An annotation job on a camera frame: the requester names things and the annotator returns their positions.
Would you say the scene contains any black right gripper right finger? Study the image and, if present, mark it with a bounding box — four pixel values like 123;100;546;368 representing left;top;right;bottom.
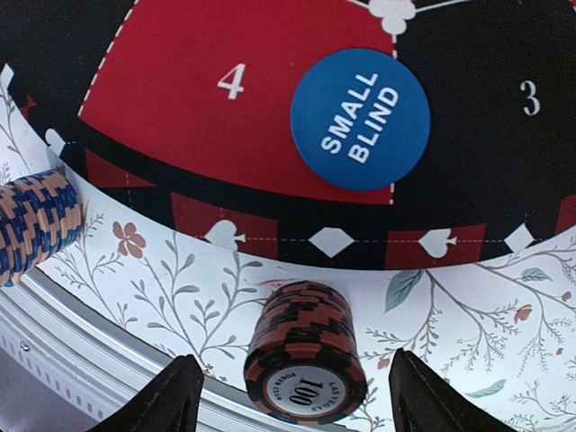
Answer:
389;349;511;432

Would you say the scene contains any brown 100 poker chip stack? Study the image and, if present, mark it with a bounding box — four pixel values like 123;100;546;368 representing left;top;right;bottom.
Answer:
243;281;367;426

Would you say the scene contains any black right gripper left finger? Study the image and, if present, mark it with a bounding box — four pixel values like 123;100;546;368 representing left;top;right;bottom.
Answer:
92;355;204;432

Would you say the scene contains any round red black poker mat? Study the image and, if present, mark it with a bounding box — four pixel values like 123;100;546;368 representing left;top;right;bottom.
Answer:
1;1;575;270

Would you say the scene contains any blue small blind button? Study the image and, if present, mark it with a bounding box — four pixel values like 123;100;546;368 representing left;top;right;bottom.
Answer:
290;49;431;192

